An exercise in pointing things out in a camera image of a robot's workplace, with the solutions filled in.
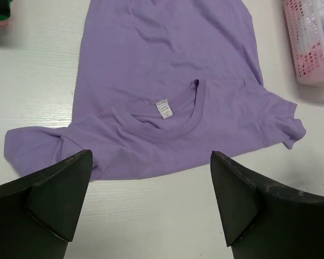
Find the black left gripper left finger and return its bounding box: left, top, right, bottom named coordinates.
left=0, top=150, right=93, bottom=258

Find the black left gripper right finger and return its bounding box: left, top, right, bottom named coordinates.
left=210, top=151, right=324, bottom=259

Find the purple t-shirt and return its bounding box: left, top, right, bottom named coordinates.
left=4, top=1, right=306, bottom=180

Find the pink plastic laundry basket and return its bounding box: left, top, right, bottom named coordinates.
left=283, top=1, right=324, bottom=87

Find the black folded t-shirt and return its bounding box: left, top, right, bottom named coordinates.
left=0, top=0, right=11, bottom=16

